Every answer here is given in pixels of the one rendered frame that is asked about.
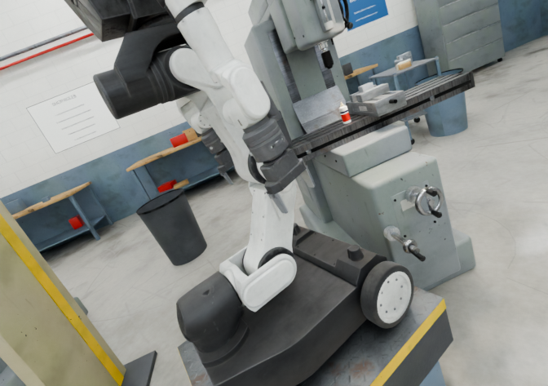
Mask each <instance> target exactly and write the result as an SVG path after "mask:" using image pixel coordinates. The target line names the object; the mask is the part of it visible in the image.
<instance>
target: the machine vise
mask: <svg viewBox="0 0 548 386"><path fill-rule="evenodd" d="M358 94H360V93H359V92H356V93H354V94H351V95H349V97H350V101H348V102H346V106H347V109H348V112H349V114H356V115H365V116H375V117H380V116H382V115H383V114H386V113H389V112H391V111H393V110H395V109H398V108H400V107H403V106H405V105H406V104H407V102H406V98H405V94H404V91H388V92H386V93H384V94H382V95H379V96H377V97H374V98H373V99H370V100H367V101H365V102H358V101H357V98H356V95H358ZM389 100H397V103H396V104H390V103H389Z"/></svg>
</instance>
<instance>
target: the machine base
mask: <svg viewBox="0 0 548 386"><path fill-rule="evenodd" d="M299 210H300V212H301V215H302V217H303V220H304V223H305V225H306V226H307V227H308V228H309V229H311V230H313V231H316V232H318V233H322V234H324V235H327V236H330V237H333V238H336V239H338V240H340V241H343V242H347V243H349V244H352V245H358V246H359V247H360V248H362V247H361V246H360V245H359V244H358V243H357V242H356V241H354V240H353V239H352V238H351V237H350V236H349V235H348V234H347V233H346V232H345V231H344V230H343V229H342V228H341V227H340V226H339V225H338V224H337V223H336V222H335V221H334V220H332V221H330V222H329V223H326V224H324V223H323V222H322V221H321V220H320V219H319V218H318V216H317V215H316V214H315V213H314V212H313V211H312V210H311V209H310V208H309V207H308V206H307V204H304V205H302V206H300V207H299ZM452 230H453V236H454V240H455V244H456V248H457V254H458V258H459V262H460V266H461V268H460V270H459V271H457V272H455V273H453V274H451V275H449V276H447V277H445V278H443V279H441V280H439V281H437V282H435V283H433V284H431V285H429V286H427V287H425V288H423V290H425V291H428V290H430V289H432V288H434V287H436V286H438V285H440V284H442V283H444V282H446V281H448V280H450V279H452V278H454V277H456V276H458V275H460V274H462V273H464V272H466V271H468V270H470V269H472V268H474V267H475V266H476V262H475V254H474V250H473V246H472V242H471V237H470V236H468V235H466V234H464V233H462V232H460V231H458V230H456V229H455V228H453V227H452Z"/></svg>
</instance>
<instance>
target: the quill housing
mask: <svg viewBox="0 0 548 386"><path fill-rule="evenodd" d="M325 1H326V3H327V6H328V9H329V14H330V17H331V20H332V21H333V24H334V28H332V29H331V30H328V31H326V32H323V30H322V27H321V24H320V20H319V16H318V14H317V11H316V6H315V3H314V1H313V0H311V1H310V0H282V2H283V5H284V8H285V12H286V15H287V17H288V20H289V24H290V27H291V29H292V32H293V35H294V40H295V41H296V44H297V47H298V49H299V50H300V51H305V50H307V49H309V48H312V47H314V46H315V45H316V44H318V43H320V42H323V41H325V40H327V39H330V38H335V37H336V36H338V35H339V34H340V33H342V32H343V31H344V29H345V24H344V20H343V16H342V13H341V10H340V7H339V4H338V0H325Z"/></svg>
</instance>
